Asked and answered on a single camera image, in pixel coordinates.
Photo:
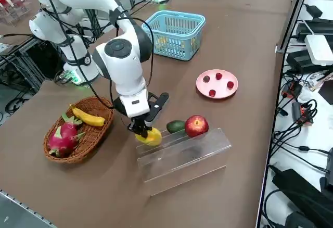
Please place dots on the green avocado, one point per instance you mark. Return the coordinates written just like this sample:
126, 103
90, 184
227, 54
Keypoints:
175, 126

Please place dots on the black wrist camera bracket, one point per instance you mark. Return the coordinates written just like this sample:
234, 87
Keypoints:
160, 103

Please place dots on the clear acrylic step stand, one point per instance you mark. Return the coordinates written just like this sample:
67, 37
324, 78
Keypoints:
182, 160

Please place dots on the aluminium frame post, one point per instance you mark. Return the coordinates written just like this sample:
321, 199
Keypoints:
294, 17

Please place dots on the pink dragon fruit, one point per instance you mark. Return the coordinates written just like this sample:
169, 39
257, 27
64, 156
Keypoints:
65, 137

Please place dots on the aluminium frame rail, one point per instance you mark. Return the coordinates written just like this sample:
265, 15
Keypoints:
18, 209

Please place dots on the yellow banana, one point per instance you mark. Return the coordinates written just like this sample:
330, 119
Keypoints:
88, 117

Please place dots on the clear rack with red bottles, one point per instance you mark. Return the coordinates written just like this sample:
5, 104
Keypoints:
13, 6

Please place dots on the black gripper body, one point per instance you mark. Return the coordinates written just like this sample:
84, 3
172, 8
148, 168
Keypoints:
118, 105

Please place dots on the pink round plate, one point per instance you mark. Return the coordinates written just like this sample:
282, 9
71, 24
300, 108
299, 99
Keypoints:
221, 87

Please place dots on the brown wicker basket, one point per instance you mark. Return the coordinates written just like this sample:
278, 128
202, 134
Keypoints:
99, 134

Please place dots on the orange black connector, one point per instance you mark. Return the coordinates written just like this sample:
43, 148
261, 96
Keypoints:
301, 113
292, 90

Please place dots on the large black power brick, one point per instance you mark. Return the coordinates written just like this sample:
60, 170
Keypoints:
301, 194

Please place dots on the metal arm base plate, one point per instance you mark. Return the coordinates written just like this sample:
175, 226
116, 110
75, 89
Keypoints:
102, 68

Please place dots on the red apple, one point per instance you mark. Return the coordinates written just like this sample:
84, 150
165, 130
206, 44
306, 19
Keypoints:
197, 126

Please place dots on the blue plastic basket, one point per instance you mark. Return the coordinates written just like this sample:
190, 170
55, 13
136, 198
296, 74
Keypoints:
179, 25

